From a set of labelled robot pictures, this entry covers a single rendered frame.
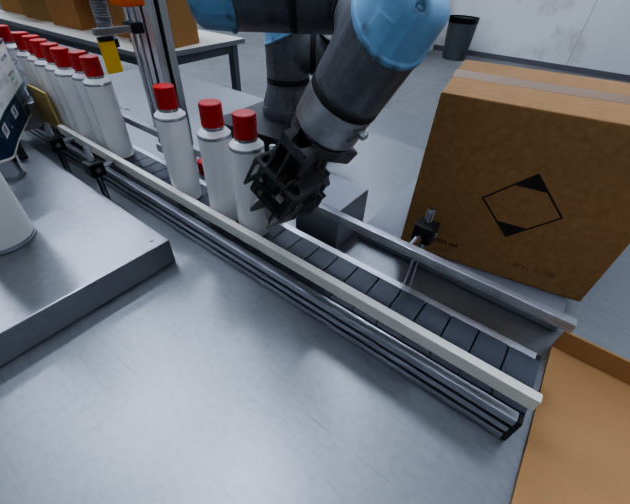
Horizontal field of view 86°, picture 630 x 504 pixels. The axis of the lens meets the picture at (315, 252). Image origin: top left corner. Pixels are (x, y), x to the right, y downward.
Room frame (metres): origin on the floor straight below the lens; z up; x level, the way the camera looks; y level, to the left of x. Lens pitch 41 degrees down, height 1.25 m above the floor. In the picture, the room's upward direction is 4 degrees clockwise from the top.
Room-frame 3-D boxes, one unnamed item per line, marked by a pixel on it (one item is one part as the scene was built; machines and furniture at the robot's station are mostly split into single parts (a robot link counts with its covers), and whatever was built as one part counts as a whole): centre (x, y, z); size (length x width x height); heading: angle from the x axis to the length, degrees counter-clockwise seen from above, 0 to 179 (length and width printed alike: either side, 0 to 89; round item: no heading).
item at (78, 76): (0.75, 0.50, 0.98); 0.05 x 0.05 x 0.20
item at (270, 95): (1.00, 0.10, 0.95); 0.15 x 0.15 x 0.10
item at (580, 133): (0.54, -0.34, 0.99); 0.30 x 0.24 x 0.27; 66
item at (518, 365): (0.68, 0.41, 0.86); 1.65 x 0.08 x 0.04; 55
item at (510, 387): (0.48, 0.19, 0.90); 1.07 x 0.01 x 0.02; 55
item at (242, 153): (0.47, 0.11, 0.98); 0.05 x 0.05 x 0.20
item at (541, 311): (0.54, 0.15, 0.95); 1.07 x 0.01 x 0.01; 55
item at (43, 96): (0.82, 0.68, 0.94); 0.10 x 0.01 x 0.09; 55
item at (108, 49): (0.69, 0.40, 1.09); 0.03 x 0.01 x 0.06; 145
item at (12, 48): (0.96, 0.81, 0.98); 0.05 x 0.05 x 0.20
